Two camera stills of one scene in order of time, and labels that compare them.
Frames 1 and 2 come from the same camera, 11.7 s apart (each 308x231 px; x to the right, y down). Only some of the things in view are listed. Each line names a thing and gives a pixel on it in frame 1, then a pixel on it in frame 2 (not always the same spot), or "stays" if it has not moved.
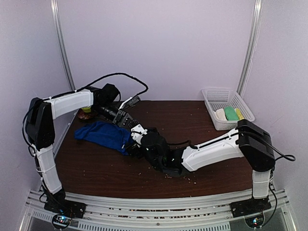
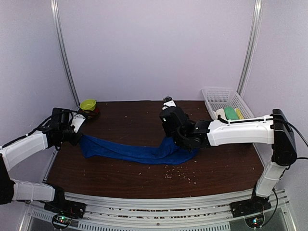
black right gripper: x=132 y=149 to x=167 y=132
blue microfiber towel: x=105 y=134 to x=165 y=152
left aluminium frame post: x=58 y=28 stays
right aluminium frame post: x=251 y=47 stays
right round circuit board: x=255 y=222 stays
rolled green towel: x=230 y=113 stays
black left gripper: x=121 y=118 to x=74 y=140
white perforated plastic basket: x=216 y=98 stays
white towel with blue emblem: x=221 y=114 stays
